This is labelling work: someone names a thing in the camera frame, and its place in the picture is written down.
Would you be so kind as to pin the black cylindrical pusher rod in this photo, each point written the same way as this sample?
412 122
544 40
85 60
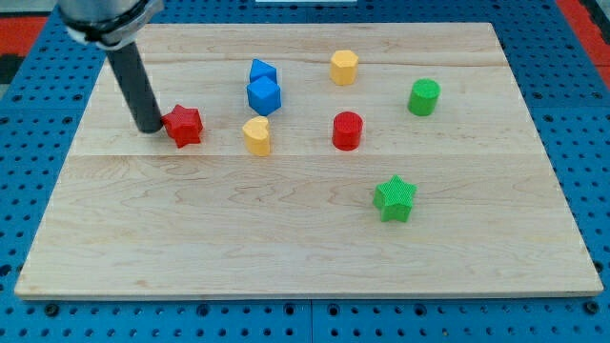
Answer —
133 81

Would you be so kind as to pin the red star block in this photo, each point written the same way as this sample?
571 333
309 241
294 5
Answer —
183 125

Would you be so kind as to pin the blue cube block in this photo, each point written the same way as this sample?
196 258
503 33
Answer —
264 96

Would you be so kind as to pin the green star block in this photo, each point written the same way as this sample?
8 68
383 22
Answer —
394 199

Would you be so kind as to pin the blue triangular block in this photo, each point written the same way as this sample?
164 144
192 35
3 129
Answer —
261 69

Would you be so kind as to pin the yellow heart block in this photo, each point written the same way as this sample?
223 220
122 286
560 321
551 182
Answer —
257 137

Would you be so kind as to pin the yellow hexagon block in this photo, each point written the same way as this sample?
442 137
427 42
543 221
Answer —
343 70

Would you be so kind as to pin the light wooden board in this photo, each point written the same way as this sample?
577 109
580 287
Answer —
133 217

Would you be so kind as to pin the red cylinder block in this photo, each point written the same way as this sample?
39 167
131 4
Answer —
347 130

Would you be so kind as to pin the green cylinder block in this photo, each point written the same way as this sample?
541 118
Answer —
423 97

